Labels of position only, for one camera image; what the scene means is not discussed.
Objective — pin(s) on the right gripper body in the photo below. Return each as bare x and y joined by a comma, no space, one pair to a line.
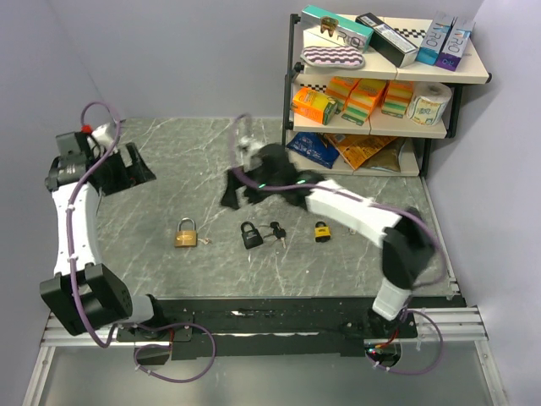
260,176

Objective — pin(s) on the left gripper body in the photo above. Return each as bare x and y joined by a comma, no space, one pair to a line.
115,174

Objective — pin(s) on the brass padlock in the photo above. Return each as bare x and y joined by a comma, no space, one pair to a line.
186,235

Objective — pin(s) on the black keys bunch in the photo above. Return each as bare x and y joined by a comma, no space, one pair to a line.
275,231

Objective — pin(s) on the yellow padlock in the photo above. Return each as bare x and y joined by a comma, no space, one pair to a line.
322,232

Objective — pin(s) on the black padlock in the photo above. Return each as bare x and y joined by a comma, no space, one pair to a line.
250,235

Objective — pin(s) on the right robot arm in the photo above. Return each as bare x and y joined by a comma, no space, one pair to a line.
407,245

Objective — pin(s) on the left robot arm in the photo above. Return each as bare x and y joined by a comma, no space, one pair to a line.
83,291

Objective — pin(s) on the blue snack bag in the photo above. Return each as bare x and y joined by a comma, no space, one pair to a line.
315,147

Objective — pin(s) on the orange carton box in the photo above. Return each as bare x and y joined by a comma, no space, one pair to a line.
314,105

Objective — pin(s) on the orange snack bag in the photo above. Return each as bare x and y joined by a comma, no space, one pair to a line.
356,149

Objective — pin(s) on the left sponge pack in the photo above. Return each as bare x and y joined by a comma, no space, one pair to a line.
340,88

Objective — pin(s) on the sponge pack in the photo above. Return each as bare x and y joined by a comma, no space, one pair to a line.
397,97
363,100
340,88

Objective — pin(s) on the brown snack bag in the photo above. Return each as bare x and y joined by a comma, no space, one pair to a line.
388,158

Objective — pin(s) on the middle sponge pack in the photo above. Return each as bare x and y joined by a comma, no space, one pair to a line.
363,100

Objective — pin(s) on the black and beige shelf rack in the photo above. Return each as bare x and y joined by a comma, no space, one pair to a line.
417,149

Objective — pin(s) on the pink striped sleep mask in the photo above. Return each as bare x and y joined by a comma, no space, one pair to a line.
341,57

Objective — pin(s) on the right sponge pack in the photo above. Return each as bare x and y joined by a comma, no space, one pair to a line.
397,97

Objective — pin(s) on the teal toothpaste box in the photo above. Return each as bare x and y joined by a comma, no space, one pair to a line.
335,28

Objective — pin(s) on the toilet paper roll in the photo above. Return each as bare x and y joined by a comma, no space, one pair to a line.
428,103

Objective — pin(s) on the black and white box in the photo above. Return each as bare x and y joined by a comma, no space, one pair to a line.
391,45

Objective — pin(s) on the blue toothpaste box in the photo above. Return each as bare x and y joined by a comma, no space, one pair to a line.
435,37

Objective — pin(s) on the purple toothpaste box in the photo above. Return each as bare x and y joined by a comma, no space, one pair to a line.
455,44

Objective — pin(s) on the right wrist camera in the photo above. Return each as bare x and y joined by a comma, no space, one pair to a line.
249,149

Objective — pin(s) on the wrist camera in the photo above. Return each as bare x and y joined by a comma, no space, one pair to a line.
103,135
249,149

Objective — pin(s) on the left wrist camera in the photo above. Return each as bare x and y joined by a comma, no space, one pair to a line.
103,135

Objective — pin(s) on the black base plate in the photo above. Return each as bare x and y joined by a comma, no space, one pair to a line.
271,326

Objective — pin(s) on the aluminium rail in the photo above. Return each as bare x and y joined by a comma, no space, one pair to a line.
455,324

